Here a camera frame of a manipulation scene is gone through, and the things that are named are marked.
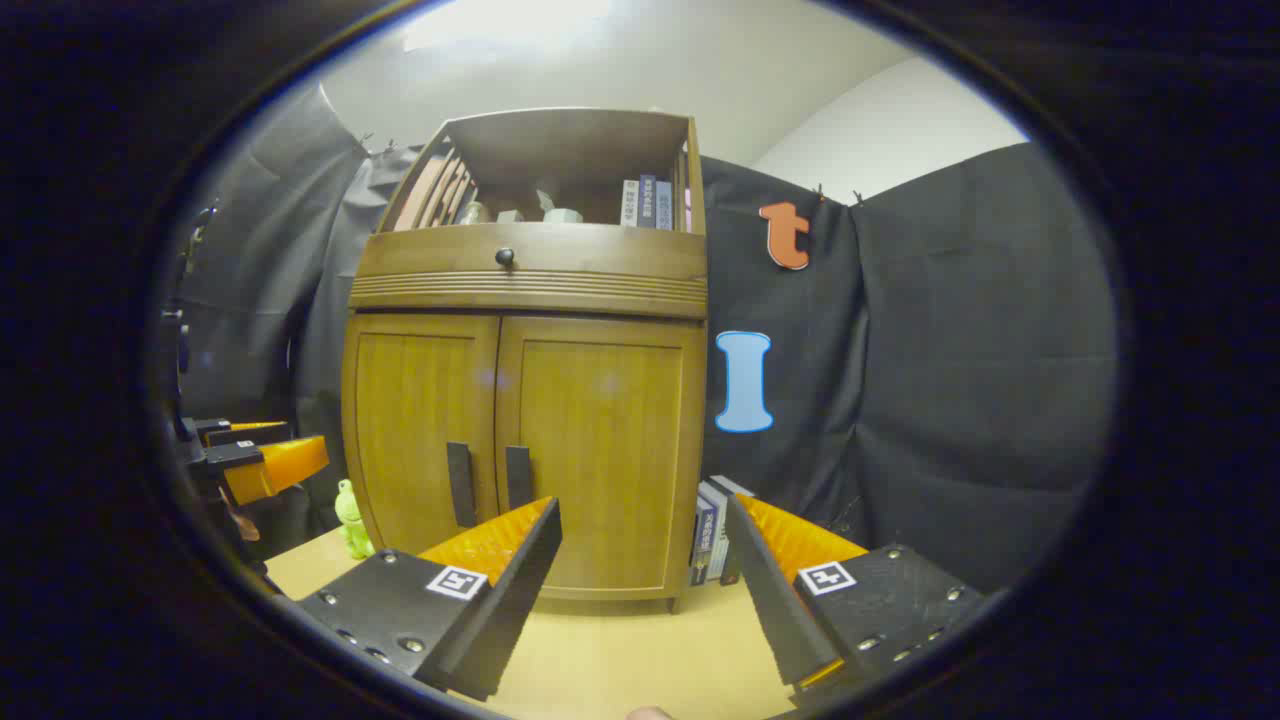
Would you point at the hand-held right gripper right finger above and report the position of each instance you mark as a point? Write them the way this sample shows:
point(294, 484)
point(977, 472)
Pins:
point(775, 600)

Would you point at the wooden double-door shoe cabinet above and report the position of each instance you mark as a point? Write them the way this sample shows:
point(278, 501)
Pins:
point(560, 290)

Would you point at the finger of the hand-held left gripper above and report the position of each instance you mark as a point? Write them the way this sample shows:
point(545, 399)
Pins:
point(235, 455)
point(255, 437)

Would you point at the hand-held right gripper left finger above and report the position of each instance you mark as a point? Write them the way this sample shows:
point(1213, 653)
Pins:
point(510, 610)

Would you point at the dark blue shelf book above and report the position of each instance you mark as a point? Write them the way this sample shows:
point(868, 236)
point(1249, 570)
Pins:
point(647, 201)

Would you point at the white paperback book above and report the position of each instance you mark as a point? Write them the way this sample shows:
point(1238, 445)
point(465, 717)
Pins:
point(720, 520)

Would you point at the light blue shelf book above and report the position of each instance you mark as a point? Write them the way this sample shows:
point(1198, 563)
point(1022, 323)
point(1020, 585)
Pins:
point(664, 205)

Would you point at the navy paperback book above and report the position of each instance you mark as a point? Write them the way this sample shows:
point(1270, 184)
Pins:
point(703, 540)

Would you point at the black backdrop cloth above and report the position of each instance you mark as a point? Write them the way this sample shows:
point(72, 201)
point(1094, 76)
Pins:
point(950, 350)

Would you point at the small silver cup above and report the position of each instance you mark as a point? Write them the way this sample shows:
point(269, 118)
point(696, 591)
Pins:
point(472, 212)

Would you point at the green frog toy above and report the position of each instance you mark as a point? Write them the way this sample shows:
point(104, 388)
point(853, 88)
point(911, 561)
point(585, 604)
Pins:
point(352, 515)

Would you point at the ceiling light panel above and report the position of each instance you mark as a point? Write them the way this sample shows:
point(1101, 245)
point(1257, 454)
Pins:
point(500, 25)

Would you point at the grey shelf book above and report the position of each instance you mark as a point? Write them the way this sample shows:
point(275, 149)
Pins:
point(630, 203)

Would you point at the wooden cabinet drawer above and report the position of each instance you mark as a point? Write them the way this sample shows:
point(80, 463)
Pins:
point(600, 260)

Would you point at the wooden shoe cabinet door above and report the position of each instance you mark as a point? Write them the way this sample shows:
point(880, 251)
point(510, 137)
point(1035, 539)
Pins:
point(415, 420)
point(610, 420)

